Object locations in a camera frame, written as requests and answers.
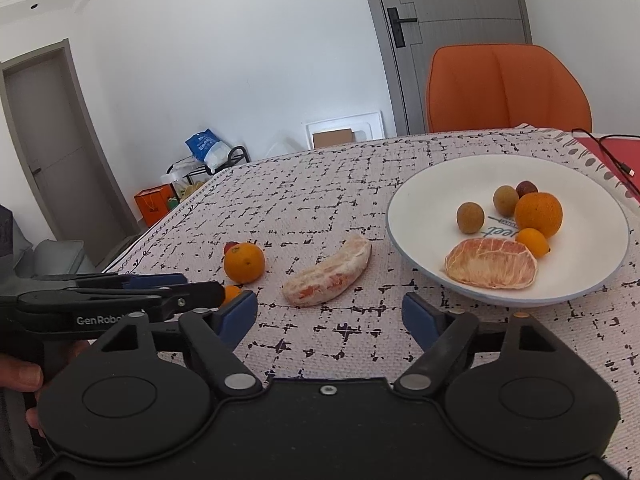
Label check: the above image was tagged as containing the wide peeled pomelo segment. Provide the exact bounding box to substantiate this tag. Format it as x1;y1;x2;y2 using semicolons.
444;238;538;290

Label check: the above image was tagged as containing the black metal rack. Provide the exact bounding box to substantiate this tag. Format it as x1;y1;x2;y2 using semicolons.
170;145;251;186

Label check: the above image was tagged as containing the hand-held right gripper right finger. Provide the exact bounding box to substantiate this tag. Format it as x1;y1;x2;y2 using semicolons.
393;290;587;397

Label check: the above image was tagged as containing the long peeled pomelo segment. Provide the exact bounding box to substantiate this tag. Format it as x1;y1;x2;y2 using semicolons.
282;233;373;307

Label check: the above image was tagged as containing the medium orange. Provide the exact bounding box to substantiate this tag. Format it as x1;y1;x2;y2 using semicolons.
223;242;265;284

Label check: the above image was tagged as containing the white plate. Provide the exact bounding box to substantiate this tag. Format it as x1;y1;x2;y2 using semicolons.
386;154;631;308

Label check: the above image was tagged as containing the black door handle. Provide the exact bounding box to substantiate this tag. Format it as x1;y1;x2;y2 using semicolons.
387;7;418;50

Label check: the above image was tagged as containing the brown longan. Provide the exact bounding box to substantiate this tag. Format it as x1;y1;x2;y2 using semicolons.
456;202;485;234
493;185;520;217

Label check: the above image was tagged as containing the orange paper bag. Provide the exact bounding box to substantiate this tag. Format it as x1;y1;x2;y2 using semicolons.
133;185;176;227

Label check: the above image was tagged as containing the large orange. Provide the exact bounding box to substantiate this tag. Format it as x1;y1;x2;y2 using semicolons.
514;192;564;239

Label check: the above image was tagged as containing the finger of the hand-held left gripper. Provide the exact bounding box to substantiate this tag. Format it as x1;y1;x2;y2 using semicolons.
149;280;227;322
31;272;189;293

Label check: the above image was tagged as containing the person's left hand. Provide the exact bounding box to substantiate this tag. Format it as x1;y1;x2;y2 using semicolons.
0;340;91;438

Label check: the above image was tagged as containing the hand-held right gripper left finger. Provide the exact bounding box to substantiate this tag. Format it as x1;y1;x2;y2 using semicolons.
89;289;263;402

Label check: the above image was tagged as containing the grey door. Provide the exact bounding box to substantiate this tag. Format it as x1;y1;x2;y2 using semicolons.
356;0;533;136

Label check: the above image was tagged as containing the cardboard piece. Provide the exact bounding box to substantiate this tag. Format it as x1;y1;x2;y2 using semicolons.
312;129;355;149

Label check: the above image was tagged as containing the orange chair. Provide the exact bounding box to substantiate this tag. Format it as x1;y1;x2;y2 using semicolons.
425;44;593;135

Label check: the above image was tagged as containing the grey sofa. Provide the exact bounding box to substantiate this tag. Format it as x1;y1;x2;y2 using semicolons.
15;239;96;278

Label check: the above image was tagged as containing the blue and white bag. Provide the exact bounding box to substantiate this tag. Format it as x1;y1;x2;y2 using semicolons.
184;129;233;171

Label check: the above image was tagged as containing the brown-framed door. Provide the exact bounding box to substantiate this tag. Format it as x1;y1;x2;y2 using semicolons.
0;39;141;256

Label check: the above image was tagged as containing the white framed board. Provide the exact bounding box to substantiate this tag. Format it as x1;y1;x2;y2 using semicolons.
301;110;385;150

